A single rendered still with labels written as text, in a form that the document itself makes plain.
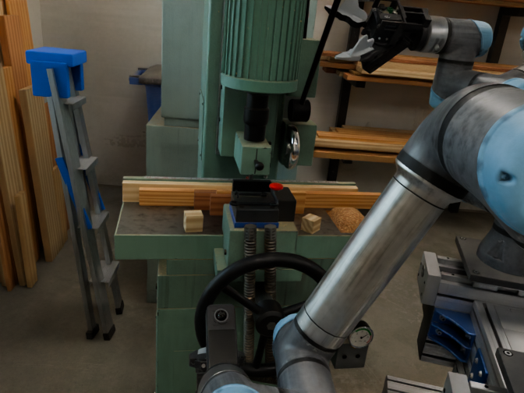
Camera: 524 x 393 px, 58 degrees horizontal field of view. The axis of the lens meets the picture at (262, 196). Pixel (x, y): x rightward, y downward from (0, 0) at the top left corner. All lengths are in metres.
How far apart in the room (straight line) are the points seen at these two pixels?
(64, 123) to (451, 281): 1.36
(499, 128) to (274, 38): 0.63
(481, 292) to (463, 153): 0.87
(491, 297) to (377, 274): 0.75
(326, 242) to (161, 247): 0.37
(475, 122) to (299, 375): 0.37
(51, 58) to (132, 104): 1.76
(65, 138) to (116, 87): 1.74
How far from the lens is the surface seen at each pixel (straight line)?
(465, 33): 1.13
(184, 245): 1.04
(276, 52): 1.03
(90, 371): 2.06
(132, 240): 1.04
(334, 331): 0.67
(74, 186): 1.88
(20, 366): 2.15
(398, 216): 0.60
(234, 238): 0.94
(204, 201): 1.15
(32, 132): 2.53
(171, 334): 1.18
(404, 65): 3.09
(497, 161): 0.45
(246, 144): 1.10
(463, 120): 0.52
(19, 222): 2.43
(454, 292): 1.33
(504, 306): 1.36
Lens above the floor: 1.37
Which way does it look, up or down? 22 degrees down
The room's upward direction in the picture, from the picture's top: 6 degrees clockwise
